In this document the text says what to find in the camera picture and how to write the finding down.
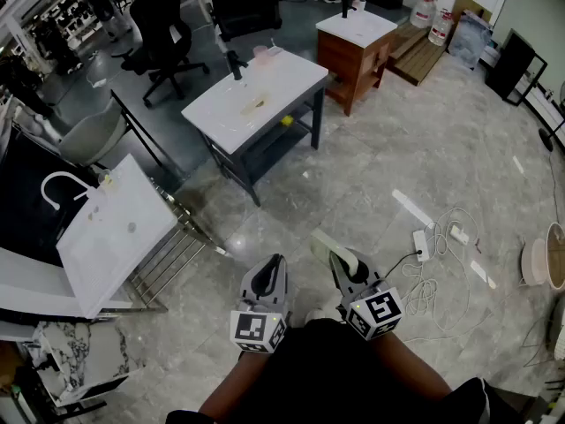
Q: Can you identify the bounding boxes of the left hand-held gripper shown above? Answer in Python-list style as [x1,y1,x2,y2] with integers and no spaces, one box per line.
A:
[229,254,290,355]

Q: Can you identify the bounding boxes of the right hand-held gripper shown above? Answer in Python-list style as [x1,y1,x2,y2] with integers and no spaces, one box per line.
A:
[328,246,405,342]

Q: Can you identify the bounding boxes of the white plastic grid tray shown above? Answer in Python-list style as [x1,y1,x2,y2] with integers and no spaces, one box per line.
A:
[308,229,362,278]

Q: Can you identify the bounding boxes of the person's left forearm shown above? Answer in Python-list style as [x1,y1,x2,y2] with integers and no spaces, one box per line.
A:
[198,346,283,417]

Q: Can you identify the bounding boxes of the person's right forearm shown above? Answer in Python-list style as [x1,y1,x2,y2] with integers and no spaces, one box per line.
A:
[368,333,454,404]

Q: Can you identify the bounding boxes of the chrome rack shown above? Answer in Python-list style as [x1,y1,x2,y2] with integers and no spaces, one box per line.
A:
[99,177,230,315]

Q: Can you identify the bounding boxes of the person's black clothing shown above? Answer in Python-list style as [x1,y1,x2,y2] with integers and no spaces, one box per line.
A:
[165,318,526,424]

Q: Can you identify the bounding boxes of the white washboard sink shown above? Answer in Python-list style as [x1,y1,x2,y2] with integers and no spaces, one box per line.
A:
[55,153,178,320]

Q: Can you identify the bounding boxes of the clear cup with yellow item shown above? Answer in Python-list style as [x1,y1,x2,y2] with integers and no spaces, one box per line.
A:
[96,169,123,196]

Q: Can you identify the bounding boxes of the marble pattern cabinet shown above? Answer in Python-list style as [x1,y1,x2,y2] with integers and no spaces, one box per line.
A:
[30,320,147,410]

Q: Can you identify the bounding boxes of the white sink on grey stand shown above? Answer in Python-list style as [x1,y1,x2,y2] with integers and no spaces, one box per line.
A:
[180,46,330,207]

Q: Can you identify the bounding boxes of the white sink on wooden cabinet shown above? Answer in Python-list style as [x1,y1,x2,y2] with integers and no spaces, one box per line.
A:
[315,9,398,117]

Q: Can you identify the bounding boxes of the wooden pallet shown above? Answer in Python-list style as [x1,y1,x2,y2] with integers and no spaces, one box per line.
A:
[386,22,447,87]

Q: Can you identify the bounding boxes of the grey chair with black legs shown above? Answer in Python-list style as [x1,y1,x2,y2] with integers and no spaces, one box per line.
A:
[56,88,186,180]

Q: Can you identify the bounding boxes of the white board panel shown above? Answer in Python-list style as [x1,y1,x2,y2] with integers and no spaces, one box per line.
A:
[0,247,133,326]

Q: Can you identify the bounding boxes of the black desk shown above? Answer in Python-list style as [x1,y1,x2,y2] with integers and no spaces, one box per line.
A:
[0,124,105,269]

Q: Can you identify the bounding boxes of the clear water jug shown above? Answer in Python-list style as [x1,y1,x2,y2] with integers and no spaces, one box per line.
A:
[410,0,438,29]
[427,9,456,46]

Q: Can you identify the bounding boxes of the grey framed board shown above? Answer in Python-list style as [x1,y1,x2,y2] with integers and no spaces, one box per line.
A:
[448,9,493,70]

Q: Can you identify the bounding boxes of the black office chair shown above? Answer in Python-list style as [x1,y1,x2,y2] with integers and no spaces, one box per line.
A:
[121,0,211,108]

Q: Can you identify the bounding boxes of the black cable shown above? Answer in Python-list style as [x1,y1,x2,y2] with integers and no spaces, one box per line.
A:
[383,249,418,280]

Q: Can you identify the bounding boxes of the white power strip with cables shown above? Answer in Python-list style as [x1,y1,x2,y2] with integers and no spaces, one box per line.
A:
[401,208,482,342]

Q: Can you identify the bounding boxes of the black frame side table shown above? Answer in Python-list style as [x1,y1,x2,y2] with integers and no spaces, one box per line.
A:
[484,27,549,107]

